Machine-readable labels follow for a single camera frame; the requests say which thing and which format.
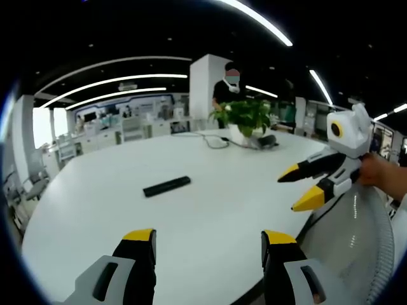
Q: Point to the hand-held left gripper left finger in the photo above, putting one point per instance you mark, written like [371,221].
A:
[127,270]

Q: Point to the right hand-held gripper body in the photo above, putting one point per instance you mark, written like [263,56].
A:
[348,133]

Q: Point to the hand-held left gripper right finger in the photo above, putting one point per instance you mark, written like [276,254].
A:
[286,270]

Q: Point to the black remote control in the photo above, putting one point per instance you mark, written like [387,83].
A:
[167,186]

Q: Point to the person's right hand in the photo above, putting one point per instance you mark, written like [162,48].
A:
[373,171]

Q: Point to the dark grey object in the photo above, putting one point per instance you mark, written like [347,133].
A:
[267,141]

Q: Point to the green potted plant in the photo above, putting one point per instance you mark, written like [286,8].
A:
[246,117]

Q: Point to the grey office chair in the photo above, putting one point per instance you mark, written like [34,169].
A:
[33,178]

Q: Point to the white square pillar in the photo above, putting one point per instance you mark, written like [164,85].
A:
[203,92]

